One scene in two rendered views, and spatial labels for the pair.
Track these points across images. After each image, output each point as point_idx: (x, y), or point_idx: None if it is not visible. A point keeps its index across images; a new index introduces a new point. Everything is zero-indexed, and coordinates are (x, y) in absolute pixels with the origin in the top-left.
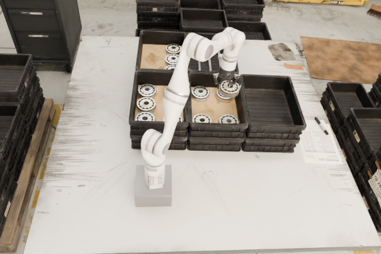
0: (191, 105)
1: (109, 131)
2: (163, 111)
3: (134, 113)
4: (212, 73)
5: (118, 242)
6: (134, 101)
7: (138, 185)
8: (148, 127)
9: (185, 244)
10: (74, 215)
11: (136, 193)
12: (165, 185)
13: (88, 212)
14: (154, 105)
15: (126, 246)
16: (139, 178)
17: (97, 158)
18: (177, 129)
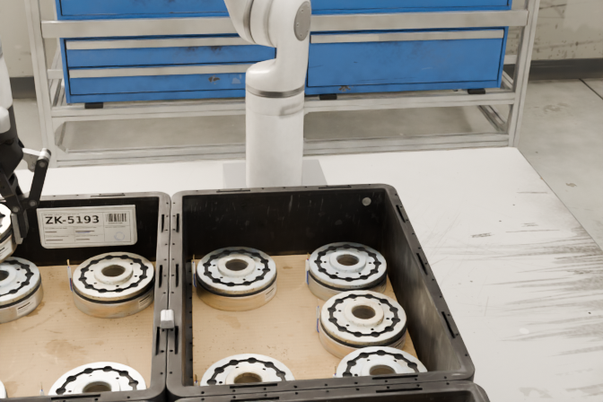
0: (149, 365)
1: (494, 371)
2: (284, 325)
3: (398, 279)
4: (6, 399)
5: (335, 165)
6: (411, 278)
7: (317, 173)
8: (321, 217)
9: (186, 169)
10: (458, 192)
11: (316, 162)
12: (241, 176)
13: (427, 196)
14: (324, 309)
15: None
16: (318, 184)
17: (481, 292)
18: (216, 229)
